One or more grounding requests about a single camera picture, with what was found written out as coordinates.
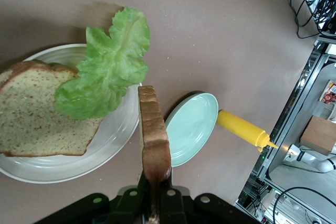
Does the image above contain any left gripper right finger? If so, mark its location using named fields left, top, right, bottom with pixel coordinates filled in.
left=157, top=166, right=263, bottom=224

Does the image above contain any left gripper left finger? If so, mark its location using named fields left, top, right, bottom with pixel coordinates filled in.
left=34, top=173, right=153, bottom=224

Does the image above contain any dark crusted bread slice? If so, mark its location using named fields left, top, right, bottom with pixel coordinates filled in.
left=138, top=85, right=172, bottom=224

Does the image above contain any light brown bread slice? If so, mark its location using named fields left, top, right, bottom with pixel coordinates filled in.
left=0, top=60, right=104, bottom=157

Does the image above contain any green lettuce leaf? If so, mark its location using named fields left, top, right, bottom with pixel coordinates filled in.
left=54, top=5, right=152, bottom=120

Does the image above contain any beige plate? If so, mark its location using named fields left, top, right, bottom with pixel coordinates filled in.
left=0, top=43, right=140, bottom=184

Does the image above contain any pale green plate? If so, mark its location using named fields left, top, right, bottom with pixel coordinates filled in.
left=164, top=92, right=219, bottom=167

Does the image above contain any yellow mustard squeeze bottle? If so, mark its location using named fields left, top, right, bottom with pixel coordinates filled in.
left=216, top=109, right=279, bottom=153

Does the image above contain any wooden box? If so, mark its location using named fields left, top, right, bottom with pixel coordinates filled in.
left=299, top=115, right=336, bottom=156

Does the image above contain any colourful printed box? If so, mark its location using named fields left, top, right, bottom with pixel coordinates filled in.
left=319, top=79, right=336, bottom=104

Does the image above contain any black cable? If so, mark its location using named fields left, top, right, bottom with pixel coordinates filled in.
left=272, top=186, right=336, bottom=224
left=288, top=0, right=336, bottom=40

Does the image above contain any aluminium frame rail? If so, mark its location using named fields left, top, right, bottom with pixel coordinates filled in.
left=233, top=37, right=336, bottom=224

